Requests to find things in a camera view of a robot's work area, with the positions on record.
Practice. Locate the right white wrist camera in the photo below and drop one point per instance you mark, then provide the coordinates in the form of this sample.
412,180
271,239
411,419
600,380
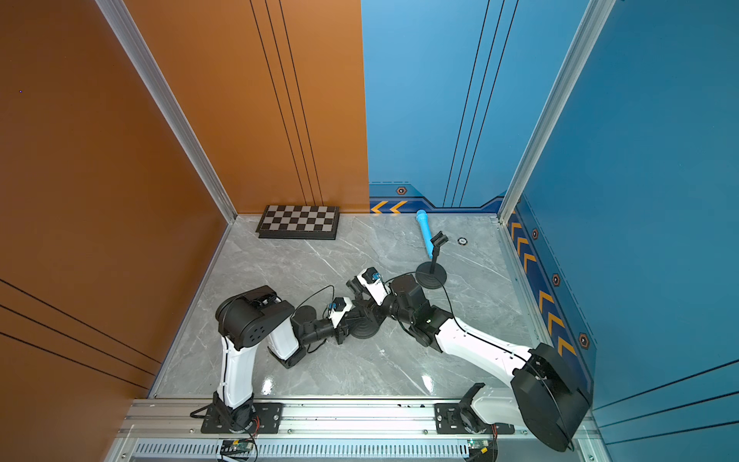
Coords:
371,280

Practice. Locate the black round stand base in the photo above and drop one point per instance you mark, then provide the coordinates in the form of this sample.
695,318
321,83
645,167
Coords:
431,275

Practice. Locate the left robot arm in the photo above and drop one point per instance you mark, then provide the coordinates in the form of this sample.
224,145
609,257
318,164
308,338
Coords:
258,316

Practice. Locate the black stand pole with clip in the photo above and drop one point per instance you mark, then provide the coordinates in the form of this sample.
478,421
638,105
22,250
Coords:
437,242

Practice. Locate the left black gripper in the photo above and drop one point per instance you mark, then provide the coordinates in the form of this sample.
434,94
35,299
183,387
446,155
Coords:
342,331

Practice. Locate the left green circuit board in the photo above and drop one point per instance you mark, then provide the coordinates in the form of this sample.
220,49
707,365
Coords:
237,449

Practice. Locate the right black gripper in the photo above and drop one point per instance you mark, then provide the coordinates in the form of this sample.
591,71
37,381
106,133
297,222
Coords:
375,309

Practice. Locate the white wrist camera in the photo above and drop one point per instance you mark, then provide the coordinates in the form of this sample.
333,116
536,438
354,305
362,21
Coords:
371,280
338,309

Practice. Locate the light blue toy microphone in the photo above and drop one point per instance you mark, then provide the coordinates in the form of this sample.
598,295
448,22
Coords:
422,219

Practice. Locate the green circuit board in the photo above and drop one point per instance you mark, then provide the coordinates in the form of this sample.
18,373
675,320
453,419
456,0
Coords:
237,449
483,450

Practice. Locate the right green circuit board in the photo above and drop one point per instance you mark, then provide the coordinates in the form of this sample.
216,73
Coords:
483,450

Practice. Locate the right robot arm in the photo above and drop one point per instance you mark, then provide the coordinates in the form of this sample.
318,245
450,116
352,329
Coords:
551,399

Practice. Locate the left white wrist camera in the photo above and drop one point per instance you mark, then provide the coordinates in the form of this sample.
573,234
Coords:
338,309

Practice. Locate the black white checkerboard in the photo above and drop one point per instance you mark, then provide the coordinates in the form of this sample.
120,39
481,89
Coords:
291,222

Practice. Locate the aluminium rail frame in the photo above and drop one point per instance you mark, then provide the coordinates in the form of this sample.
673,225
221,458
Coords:
334,429

